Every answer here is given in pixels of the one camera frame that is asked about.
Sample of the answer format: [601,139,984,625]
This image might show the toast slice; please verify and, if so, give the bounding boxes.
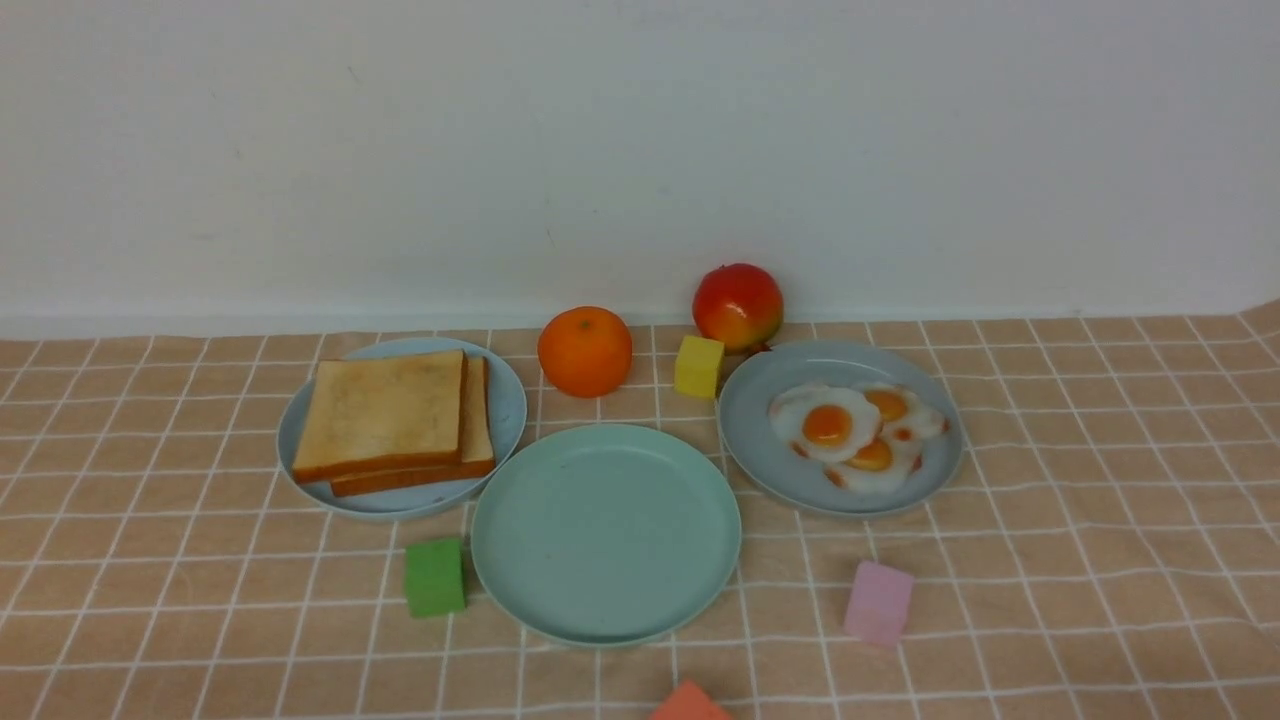
[329,356,497,497]
[291,348,468,482]

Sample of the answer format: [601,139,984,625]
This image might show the fried egg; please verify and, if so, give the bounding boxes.
[858,383,950,443]
[823,438,924,496]
[767,384,882,464]

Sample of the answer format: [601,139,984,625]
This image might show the orange fruit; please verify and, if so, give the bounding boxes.
[538,306,634,398]

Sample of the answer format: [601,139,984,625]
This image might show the yellow foam cube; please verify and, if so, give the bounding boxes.
[673,334,724,400]

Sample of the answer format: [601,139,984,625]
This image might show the red yellow apple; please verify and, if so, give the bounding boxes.
[691,263,785,356]

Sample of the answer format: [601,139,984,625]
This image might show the green centre plate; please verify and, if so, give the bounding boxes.
[470,423,742,647]

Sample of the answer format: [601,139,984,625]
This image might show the grey-blue right plate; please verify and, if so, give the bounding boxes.
[717,340,965,519]

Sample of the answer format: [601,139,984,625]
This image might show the green foam cube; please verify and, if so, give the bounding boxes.
[403,537,467,619]

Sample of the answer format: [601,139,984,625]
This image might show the orange-red foam cube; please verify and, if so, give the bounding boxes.
[649,680,732,720]

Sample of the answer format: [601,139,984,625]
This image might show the pink foam cube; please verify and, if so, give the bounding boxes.
[842,560,915,650]

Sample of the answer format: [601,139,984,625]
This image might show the checkered orange tablecloth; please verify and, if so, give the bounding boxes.
[1,306,1279,719]

